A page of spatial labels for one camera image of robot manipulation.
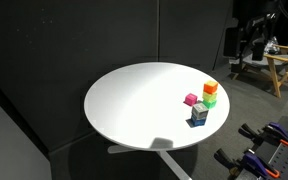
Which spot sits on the blue block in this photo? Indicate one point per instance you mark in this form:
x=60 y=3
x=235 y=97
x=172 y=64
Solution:
x=197 y=122

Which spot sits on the orange block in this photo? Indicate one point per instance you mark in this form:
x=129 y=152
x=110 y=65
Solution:
x=210 y=87

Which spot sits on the purple clamp near table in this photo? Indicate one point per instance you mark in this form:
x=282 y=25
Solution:
x=250 y=162

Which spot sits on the light green block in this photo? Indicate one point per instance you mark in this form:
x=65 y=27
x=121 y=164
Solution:
x=209 y=97

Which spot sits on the dark green block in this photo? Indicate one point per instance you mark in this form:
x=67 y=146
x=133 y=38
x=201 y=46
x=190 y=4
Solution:
x=210 y=104

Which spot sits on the gray block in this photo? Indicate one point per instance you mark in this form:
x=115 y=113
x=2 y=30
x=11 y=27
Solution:
x=200 y=111

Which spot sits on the purple clamp far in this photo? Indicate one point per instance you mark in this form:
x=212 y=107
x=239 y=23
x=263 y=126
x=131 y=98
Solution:
x=272 y=133

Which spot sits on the wooden armchair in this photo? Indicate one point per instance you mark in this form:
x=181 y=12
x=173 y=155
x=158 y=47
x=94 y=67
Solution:
x=273 y=67

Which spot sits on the pink block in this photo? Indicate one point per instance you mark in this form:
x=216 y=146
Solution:
x=190 y=99

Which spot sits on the round white table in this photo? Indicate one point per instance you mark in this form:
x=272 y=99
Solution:
x=141 y=107

